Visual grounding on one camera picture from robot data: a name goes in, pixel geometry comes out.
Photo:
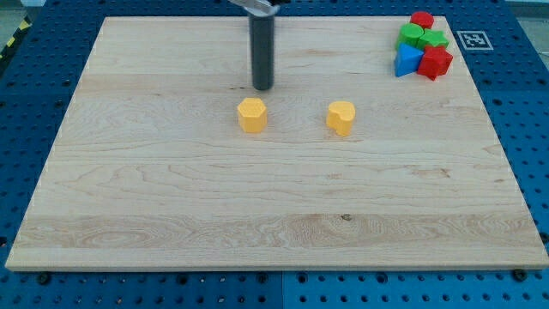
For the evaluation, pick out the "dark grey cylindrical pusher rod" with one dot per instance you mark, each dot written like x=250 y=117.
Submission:
x=262 y=51

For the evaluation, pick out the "yellow heart block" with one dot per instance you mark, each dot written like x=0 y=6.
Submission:
x=340 y=117

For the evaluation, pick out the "yellow hexagon block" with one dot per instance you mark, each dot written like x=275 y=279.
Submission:
x=252 y=115

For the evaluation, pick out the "light wooden board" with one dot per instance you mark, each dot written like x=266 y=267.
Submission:
x=150 y=170

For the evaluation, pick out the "green cylinder block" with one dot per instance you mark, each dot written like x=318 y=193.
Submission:
x=409 y=34

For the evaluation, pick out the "blue triangle block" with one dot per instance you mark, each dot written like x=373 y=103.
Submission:
x=407 y=59

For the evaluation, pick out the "red cylinder block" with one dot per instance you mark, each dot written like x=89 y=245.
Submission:
x=422 y=19

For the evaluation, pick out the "green star block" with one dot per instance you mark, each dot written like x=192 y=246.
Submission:
x=434 y=38

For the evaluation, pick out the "red star block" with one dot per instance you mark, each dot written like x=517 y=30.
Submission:
x=435 y=62

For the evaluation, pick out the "white fiducial marker tag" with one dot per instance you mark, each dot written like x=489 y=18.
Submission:
x=474 y=40

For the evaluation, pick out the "black bolt left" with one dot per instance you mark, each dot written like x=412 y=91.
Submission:
x=43 y=278

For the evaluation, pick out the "black bolt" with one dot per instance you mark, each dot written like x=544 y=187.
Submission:
x=520 y=275
x=43 y=278

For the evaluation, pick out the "black bolt right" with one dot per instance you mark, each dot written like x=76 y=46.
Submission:
x=520 y=275

